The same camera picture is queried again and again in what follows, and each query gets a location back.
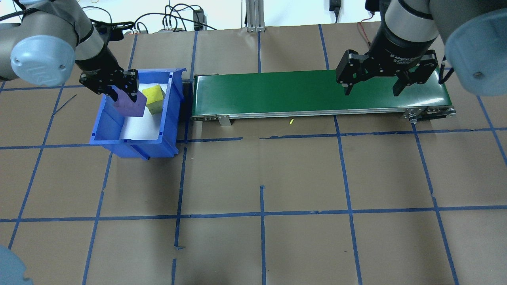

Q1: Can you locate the blue plastic storage bin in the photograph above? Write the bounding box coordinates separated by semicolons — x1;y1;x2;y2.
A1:
89;67;187;161

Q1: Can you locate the yellow foam cube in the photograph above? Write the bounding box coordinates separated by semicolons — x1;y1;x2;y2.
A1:
142;84;166;115

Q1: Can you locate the green conveyor belt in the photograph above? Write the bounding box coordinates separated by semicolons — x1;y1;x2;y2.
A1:
191;66;457;127

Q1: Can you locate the white foam pad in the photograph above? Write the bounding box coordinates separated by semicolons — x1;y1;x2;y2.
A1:
119;82;172;141

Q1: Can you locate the purple foam cube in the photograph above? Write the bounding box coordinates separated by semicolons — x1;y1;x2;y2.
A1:
112;85;147;118

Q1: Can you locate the thin red cable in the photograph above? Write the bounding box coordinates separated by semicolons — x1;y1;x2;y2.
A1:
357;11;376;45

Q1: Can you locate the aluminium profile post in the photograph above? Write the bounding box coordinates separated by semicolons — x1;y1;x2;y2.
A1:
246;0;267;33

